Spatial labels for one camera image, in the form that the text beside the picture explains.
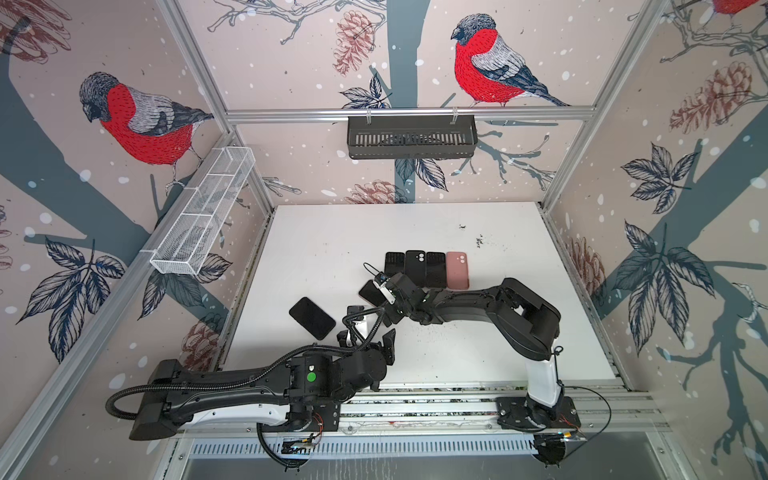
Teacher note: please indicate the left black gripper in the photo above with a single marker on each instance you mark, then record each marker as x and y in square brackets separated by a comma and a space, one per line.
[389, 340]

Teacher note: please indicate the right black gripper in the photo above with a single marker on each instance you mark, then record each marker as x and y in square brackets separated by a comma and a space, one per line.
[393, 314]

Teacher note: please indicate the black bare phone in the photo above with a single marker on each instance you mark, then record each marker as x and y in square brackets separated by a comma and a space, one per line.
[435, 270]

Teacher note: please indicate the purple phone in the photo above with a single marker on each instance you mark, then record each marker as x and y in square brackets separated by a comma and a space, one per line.
[394, 263]

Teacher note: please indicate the pink phone case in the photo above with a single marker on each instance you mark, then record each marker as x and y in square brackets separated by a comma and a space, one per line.
[457, 271]

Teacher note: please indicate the black phone near left arm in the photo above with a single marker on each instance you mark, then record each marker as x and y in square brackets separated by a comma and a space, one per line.
[312, 318]

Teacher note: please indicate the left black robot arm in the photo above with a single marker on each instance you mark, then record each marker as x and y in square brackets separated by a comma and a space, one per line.
[287, 397]

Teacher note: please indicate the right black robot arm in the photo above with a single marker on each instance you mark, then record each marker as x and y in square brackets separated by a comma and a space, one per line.
[528, 323]

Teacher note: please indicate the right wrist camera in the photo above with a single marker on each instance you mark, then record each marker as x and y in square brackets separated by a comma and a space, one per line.
[381, 282]

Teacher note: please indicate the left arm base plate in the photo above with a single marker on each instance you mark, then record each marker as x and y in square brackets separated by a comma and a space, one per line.
[312, 417]

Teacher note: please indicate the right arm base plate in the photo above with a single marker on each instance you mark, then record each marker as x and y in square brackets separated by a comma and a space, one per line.
[525, 415]

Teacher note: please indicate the black wire wall basket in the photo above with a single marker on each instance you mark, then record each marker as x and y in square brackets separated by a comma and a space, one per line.
[436, 137]

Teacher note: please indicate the white mesh wall tray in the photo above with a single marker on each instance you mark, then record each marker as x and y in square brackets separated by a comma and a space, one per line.
[194, 232]

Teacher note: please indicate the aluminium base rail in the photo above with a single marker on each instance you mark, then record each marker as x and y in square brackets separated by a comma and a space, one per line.
[473, 410]

